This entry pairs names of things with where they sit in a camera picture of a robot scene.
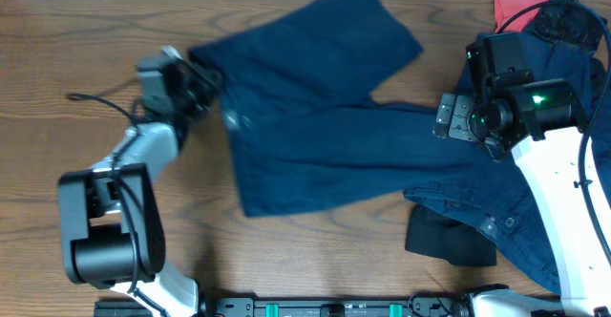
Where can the navy blue shorts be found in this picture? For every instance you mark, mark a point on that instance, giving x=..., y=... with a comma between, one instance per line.
x=305, y=134

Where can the black cloth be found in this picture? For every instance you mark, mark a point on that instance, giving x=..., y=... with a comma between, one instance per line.
x=434, y=235

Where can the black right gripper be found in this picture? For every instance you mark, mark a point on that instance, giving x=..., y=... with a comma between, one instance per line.
x=459, y=108

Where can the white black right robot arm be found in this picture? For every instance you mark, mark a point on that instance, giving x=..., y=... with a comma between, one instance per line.
x=542, y=126

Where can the red cloth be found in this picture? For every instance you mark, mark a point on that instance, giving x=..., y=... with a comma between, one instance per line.
x=518, y=4

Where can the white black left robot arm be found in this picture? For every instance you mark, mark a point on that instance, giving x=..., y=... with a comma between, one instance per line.
x=111, y=231

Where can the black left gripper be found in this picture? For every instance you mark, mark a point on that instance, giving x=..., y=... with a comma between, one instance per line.
x=200, y=77

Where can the black patterned garment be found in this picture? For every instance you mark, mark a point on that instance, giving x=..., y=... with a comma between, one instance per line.
x=573, y=26

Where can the blue denim jeans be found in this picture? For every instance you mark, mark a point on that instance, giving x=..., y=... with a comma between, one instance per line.
x=494, y=197

